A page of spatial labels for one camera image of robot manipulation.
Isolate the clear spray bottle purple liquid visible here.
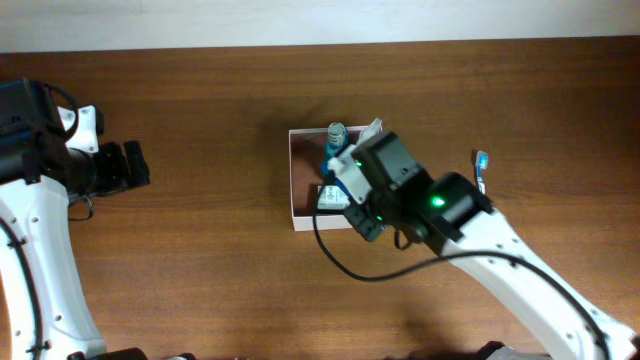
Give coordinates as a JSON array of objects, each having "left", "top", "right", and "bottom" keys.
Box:
[{"left": 356, "top": 118, "right": 383, "bottom": 145}]

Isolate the green white small box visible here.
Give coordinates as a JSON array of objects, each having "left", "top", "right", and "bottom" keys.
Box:
[{"left": 317, "top": 185, "right": 350, "bottom": 211}]

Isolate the blue disposable razor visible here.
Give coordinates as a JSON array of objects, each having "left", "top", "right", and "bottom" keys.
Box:
[{"left": 321, "top": 161, "right": 351, "bottom": 197}]

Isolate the teal mouthwash bottle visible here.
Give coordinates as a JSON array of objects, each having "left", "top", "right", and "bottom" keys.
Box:
[{"left": 324, "top": 122, "right": 348, "bottom": 162}]

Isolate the blue white toothbrush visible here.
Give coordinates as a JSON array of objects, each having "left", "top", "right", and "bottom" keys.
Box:
[{"left": 474, "top": 150, "right": 489, "bottom": 194}]

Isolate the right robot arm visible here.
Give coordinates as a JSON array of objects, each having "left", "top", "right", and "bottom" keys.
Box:
[{"left": 329, "top": 131, "right": 639, "bottom": 359}]

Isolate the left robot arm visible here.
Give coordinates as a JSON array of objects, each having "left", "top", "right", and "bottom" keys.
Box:
[{"left": 1, "top": 78, "right": 150, "bottom": 359}]

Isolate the white open cardboard box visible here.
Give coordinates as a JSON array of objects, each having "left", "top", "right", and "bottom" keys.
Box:
[{"left": 287, "top": 124, "right": 386, "bottom": 233}]

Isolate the right black cable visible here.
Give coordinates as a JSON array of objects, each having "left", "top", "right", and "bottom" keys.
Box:
[{"left": 312, "top": 174, "right": 614, "bottom": 360}]

